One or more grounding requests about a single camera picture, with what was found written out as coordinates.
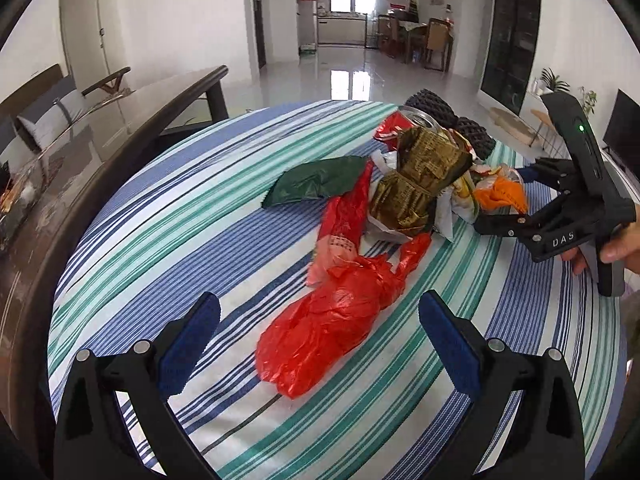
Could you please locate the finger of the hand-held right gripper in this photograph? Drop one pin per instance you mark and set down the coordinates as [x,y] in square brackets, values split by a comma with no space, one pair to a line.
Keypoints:
[505,225]
[550,170]

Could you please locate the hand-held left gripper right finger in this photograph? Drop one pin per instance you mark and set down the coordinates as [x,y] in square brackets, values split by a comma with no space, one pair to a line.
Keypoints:
[452,345]

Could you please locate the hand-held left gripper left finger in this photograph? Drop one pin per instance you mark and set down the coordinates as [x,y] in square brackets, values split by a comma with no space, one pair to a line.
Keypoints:
[192,345]

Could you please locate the orange wrapper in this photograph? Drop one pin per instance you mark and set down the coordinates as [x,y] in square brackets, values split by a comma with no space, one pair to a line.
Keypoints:
[500,192]

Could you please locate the red plastic bag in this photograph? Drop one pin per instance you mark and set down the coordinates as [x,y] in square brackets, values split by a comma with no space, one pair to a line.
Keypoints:
[325,330]

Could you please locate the green foil wrapper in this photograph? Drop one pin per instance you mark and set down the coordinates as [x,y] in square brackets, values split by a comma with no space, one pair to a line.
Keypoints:
[310,180]

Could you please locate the person's right hand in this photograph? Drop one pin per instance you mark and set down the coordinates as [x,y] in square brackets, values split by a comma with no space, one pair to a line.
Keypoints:
[622,245]

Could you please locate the television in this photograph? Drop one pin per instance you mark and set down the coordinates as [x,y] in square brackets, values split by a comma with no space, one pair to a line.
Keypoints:
[622,130]

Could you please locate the round low wooden table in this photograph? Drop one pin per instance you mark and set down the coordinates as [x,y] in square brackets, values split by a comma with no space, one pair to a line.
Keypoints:
[512,122]

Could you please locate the white plastic wrapper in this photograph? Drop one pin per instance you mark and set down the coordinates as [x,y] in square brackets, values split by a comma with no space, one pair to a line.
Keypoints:
[445,215]

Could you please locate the gold foil wrapper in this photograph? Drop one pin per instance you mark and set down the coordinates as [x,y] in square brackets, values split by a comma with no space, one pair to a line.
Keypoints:
[415,185]

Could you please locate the striped tablecloth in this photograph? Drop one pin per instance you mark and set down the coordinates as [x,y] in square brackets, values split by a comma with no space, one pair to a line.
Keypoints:
[200,220]

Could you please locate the tall black cabinet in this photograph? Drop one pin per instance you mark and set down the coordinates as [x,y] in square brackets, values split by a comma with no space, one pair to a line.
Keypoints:
[512,35]

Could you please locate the red snack wrapper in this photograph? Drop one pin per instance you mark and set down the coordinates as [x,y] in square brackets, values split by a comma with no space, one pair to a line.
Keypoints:
[392,130]

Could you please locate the wooden dining chair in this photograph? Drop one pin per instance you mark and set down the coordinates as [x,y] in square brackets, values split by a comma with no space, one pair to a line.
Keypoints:
[440,40]
[387,32]

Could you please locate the dining table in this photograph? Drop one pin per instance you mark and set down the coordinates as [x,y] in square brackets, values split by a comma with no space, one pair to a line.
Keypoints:
[414,30]

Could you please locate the dark wooden glass-top table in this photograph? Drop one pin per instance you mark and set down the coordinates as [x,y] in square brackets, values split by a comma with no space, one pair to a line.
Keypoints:
[100,160]

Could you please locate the white kitchen counter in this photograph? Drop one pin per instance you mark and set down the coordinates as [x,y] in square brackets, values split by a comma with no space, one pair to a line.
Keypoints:
[340,30]

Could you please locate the grey cushion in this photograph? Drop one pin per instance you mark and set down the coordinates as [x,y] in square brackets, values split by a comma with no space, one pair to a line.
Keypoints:
[55,120]

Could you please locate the wooden sofa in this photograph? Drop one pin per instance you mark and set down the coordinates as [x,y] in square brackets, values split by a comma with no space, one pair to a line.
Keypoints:
[35,85]

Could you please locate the dark brown door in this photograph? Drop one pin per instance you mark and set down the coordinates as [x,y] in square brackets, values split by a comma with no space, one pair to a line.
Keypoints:
[259,15]

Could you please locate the white door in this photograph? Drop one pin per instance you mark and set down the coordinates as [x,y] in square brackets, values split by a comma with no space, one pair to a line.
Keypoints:
[82,35]

